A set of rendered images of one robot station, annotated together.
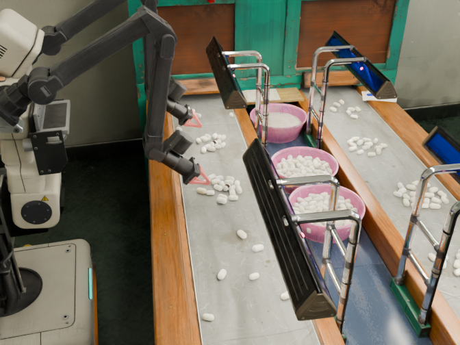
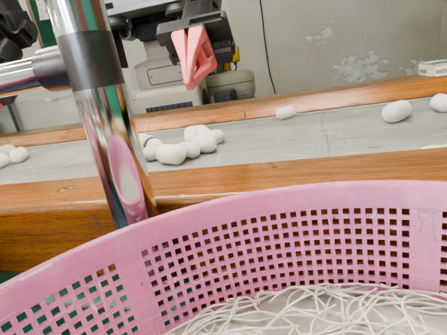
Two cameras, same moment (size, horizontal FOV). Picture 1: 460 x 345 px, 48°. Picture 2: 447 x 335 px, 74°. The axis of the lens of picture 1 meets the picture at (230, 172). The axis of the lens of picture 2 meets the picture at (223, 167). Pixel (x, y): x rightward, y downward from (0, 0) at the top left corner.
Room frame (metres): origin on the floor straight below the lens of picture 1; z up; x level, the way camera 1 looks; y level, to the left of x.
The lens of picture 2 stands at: (2.15, -0.23, 0.83)
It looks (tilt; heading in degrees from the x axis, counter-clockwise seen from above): 18 degrees down; 115
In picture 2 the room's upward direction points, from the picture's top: 10 degrees counter-clockwise
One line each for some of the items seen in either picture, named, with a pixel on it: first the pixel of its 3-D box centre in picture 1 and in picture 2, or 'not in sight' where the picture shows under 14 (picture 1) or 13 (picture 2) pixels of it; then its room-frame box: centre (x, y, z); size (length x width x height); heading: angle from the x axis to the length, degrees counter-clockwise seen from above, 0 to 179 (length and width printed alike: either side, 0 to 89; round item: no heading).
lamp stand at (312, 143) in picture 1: (335, 102); not in sight; (2.02, -0.45, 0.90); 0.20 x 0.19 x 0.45; 9
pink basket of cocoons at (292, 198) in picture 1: (324, 214); not in sight; (1.45, -0.34, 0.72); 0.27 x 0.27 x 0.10
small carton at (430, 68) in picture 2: not in sight; (438, 68); (2.28, 0.35, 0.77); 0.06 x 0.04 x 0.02; 99
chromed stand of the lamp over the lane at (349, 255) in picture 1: (307, 264); not in sight; (1.00, -0.20, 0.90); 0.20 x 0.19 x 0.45; 9
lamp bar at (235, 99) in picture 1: (223, 68); not in sight; (1.95, 0.02, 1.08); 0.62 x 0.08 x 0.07; 9
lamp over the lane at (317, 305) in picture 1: (280, 211); not in sight; (1.00, -0.12, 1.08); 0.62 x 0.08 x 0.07; 9
